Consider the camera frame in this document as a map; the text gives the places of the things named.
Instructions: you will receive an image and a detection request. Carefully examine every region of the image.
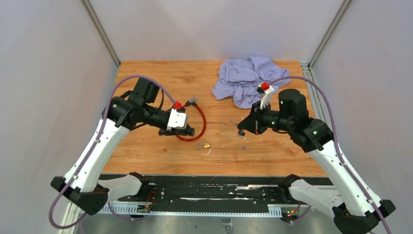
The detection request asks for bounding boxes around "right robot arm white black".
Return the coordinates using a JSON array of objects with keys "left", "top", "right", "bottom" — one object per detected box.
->
[{"left": 237, "top": 89, "right": 396, "bottom": 234}]

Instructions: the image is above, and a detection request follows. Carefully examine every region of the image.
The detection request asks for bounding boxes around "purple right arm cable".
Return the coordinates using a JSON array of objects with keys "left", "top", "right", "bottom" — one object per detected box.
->
[{"left": 269, "top": 76, "right": 393, "bottom": 234}]

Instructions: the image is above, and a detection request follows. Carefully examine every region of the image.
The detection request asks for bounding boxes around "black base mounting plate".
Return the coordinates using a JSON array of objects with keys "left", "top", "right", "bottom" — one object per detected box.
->
[{"left": 117, "top": 175, "right": 326, "bottom": 214}]

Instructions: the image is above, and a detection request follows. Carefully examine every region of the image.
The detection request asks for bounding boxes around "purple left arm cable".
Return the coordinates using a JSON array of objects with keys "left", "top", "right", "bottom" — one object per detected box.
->
[{"left": 48, "top": 75, "right": 178, "bottom": 230}]

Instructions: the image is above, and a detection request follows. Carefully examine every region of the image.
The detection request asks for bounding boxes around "aluminium frame post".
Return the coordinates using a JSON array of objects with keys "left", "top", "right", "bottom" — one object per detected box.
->
[
  {"left": 307, "top": 0, "right": 353, "bottom": 70},
  {"left": 80, "top": 0, "right": 121, "bottom": 68}
]

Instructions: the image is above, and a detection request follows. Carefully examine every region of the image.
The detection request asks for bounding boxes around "crumpled lavender cloth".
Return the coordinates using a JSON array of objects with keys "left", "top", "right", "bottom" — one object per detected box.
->
[{"left": 211, "top": 56, "right": 290, "bottom": 109}]

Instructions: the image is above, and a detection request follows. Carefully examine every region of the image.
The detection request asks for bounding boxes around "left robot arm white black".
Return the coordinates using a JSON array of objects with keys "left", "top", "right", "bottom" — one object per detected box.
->
[{"left": 51, "top": 75, "right": 195, "bottom": 215}]

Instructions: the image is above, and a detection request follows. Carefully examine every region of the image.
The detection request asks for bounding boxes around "aluminium frame post right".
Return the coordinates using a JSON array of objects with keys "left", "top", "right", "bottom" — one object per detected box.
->
[{"left": 307, "top": 0, "right": 353, "bottom": 70}]

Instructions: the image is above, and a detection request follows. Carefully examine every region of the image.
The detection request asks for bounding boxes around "slotted white cable duct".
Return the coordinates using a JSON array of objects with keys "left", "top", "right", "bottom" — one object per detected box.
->
[{"left": 79, "top": 202, "right": 283, "bottom": 217}]

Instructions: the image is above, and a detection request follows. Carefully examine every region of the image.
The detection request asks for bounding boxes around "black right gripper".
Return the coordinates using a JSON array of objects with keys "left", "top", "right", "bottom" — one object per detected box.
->
[{"left": 238, "top": 100, "right": 293, "bottom": 136}]

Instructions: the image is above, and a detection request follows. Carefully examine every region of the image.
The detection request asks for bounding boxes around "aluminium frame post left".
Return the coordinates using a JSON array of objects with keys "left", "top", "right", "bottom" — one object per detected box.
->
[{"left": 80, "top": 0, "right": 121, "bottom": 68}]

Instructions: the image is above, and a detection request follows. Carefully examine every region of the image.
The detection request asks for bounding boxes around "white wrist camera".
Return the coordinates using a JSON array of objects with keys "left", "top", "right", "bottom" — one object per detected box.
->
[
  {"left": 257, "top": 82, "right": 275, "bottom": 110},
  {"left": 167, "top": 108, "right": 188, "bottom": 131}
]

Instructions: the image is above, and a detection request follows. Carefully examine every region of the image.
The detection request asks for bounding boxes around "silver key bunch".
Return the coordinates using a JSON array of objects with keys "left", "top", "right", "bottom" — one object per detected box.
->
[{"left": 234, "top": 133, "right": 247, "bottom": 140}]

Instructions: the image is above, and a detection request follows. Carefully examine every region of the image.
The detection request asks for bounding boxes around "red cable lock black body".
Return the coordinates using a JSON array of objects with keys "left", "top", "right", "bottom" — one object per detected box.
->
[{"left": 175, "top": 97, "right": 207, "bottom": 142}]

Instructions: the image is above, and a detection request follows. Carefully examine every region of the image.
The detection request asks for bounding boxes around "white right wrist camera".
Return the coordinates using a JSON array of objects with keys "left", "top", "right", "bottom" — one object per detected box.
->
[{"left": 257, "top": 82, "right": 275, "bottom": 110}]

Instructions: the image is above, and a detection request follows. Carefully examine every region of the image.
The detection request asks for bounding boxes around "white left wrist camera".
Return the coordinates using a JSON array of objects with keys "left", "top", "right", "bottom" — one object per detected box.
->
[{"left": 167, "top": 108, "right": 188, "bottom": 131}]

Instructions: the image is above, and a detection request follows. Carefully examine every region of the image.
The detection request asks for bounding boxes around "small brass padlock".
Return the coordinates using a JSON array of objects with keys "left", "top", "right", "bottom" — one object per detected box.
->
[{"left": 194, "top": 141, "right": 210, "bottom": 150}]

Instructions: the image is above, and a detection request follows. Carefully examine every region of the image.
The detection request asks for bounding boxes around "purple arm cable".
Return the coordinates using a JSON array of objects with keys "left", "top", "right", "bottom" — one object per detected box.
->
[
  {"left": 48, "top": 75, "right": 178, "bottom": 230},
  {"left": 269, "top": 76, "right": 393, "bottom": 234}
]

